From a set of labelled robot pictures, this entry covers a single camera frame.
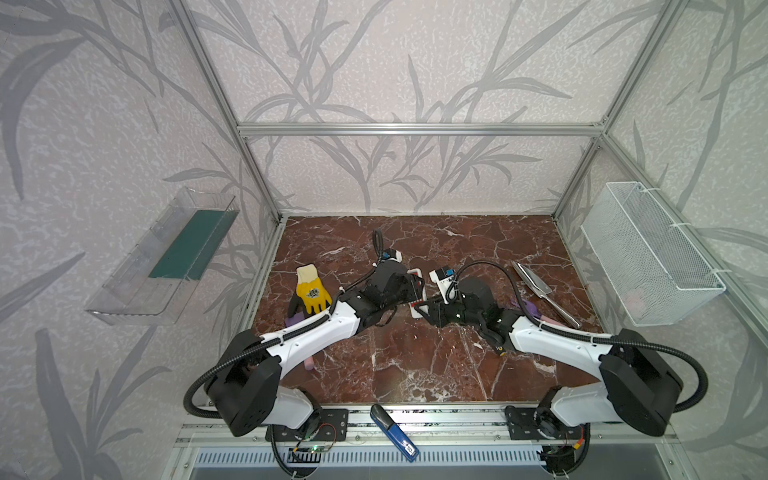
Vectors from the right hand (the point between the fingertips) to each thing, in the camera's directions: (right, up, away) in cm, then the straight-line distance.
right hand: (419, 296), depth 82 cm
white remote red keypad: (+1, -2, -6) cm, 7 cm away
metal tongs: (+42, -1, +17) cm, 45 cm away
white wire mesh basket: (+49, +8, -20) cm, 53 cm away
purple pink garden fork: (+37, -8, +12) cm, 40 cm away
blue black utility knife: (-7, -30, -12) cm, 33 cm away
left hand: (+1, +6, 0) cm, 6 cm away
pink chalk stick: (-30, -18, -2) cm, 35 cm away
